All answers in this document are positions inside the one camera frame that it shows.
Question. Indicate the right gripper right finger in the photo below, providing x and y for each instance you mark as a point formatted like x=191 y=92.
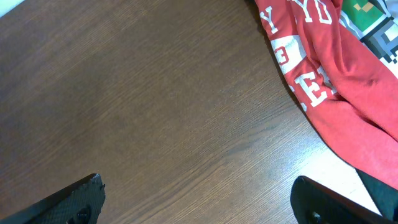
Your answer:
x=314 y=203

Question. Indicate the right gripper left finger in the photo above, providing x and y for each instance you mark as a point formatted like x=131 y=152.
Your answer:
x=78 y=203

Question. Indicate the black shirt with white tag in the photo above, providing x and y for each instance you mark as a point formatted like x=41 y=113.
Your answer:
x=384 y=196

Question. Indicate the red jersey with white letters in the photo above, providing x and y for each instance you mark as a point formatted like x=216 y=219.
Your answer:
x=348 y=95

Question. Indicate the white shirt with green print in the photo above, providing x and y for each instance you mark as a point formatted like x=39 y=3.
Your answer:
x=374 y=23

